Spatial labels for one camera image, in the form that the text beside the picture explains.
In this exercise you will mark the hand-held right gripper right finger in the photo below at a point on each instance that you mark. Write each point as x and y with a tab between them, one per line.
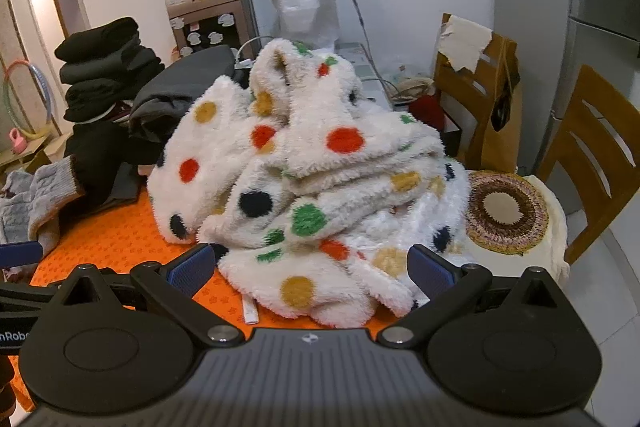
430	272

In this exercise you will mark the cream fleece seat cover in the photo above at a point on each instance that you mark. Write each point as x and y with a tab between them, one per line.
555	232

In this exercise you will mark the orange patterned mat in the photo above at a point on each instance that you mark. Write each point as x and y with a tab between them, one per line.
105	242

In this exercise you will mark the beige fluffy item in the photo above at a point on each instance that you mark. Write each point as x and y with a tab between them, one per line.
415	87

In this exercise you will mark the cardboard box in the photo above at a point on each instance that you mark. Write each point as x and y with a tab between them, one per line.
505	142

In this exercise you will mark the black garment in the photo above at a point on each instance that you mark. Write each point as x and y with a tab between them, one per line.
100	152

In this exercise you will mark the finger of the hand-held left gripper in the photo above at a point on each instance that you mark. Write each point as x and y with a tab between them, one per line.
20	254
20	295

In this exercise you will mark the dark grey garment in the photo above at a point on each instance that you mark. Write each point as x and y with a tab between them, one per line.
190	77

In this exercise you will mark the light grey appliance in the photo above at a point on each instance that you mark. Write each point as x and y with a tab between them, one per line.
365	67

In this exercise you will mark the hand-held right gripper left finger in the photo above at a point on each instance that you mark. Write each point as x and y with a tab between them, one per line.
192	268

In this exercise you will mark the grey knit cardigan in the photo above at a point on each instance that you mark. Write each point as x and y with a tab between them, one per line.
45	192

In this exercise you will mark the torn white paper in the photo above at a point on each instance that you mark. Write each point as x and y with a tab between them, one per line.
462	42

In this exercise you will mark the multicolour hula hoop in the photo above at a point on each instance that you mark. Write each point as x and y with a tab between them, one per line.
50	94

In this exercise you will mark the pink kettlebell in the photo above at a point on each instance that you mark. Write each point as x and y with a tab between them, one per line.
17	143

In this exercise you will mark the wooden chair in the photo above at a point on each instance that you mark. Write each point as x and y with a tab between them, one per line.
452	112
600	172

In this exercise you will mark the stack of black folded clothes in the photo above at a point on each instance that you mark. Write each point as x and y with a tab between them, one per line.
105	67

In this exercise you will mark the round crochet cushion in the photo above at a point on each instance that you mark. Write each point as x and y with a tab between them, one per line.
505	209

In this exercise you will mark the maroon garment with white trim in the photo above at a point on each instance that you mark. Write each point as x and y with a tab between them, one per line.
112	114

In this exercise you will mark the red fluffy item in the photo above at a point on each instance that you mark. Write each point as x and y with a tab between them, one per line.
427	112

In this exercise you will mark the white polka dot fleece garment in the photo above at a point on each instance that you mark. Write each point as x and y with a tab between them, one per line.
320	157

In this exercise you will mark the clear plastic bag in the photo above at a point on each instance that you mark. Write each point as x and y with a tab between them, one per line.
305	12

